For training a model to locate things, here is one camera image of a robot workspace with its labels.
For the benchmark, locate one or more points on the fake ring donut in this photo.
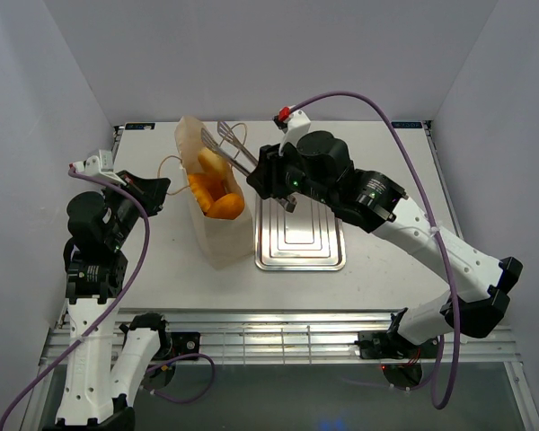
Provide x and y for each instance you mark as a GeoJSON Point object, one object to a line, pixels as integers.
{"type": "Point", "coordinates": [212, 163]}

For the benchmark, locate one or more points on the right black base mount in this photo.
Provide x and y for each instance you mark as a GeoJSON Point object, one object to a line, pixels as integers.
{"type": "Point", "coordinates": [384, 345]}

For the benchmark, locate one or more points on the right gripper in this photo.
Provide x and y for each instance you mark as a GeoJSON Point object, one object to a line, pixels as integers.
{"type": "Point", "coordinates": [270, 162]}

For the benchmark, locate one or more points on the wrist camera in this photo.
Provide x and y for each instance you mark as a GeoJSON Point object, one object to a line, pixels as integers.
{"type": "Point", "coordinates": [293, 123]}
{"type": "Point", "coordinates": [98, 165]}

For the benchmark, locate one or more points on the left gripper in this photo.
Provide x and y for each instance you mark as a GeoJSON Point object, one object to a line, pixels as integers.
{"type": "Point", "coordinates": [150, 191]}

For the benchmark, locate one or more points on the right blue label sticker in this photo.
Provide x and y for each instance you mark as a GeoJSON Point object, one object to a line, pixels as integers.
{"type": "Point", "coordinates": [407, 124]}

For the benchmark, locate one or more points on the left blue label sticker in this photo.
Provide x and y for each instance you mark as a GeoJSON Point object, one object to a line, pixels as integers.
{"type": "Point", "coordinates": [140, 126]}

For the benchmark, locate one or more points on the aluminium frame rail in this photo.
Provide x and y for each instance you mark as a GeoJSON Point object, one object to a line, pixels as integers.
{"type": "Point", "coordinates": [285, 338]}

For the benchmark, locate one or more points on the brown paper bag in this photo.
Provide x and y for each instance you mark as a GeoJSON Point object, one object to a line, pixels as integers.
{"type": "Point", "coordinates": [223, 242]}

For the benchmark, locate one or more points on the fake sesame round bread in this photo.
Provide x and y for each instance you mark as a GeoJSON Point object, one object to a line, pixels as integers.
{"type": "Point", "coordinates": [228, 207]}

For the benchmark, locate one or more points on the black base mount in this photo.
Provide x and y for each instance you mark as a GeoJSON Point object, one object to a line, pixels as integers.
{"type": "Point", "coordinates": [384, 345]}
{"type": "Point", "coordinates": [183, 343]}

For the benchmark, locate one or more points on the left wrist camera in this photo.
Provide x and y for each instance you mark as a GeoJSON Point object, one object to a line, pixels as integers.
{"type": "Point", "coordinates": [98, 165]}

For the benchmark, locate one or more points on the metal tray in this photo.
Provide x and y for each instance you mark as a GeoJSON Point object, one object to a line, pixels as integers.
{"type": "Point", "coordinates": [308, 239]}

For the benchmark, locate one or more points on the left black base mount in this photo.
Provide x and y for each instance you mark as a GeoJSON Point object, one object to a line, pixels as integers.
{"type": "Point", "coordinates": [183, 343]}

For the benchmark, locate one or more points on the blue label sticker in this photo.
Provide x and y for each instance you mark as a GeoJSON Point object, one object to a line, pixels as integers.
{"type": "Point", "coordinates": [140, 126]}
{"type": "Point", "coordinates": [407, 124]}

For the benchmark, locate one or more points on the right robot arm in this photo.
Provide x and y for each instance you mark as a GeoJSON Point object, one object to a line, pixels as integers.
{"type": "Point", "coordinates": [319, 167]}

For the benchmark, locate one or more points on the long fake baguette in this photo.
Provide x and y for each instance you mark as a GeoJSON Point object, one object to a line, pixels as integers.
{"type": "Point", "coordinates": [206, 188]}

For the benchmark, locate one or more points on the metal tongs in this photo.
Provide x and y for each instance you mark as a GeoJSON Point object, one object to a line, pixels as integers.
{"type": "Point", "coordinates": [238, 156]}

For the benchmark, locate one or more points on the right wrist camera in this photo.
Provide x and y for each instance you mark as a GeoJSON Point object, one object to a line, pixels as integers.
{"type": "Point", "coordinates": [293, 123]}

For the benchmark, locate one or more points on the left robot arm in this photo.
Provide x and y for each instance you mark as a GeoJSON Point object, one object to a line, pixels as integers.
{"type": "Point", "coordinates": [100, 392]}

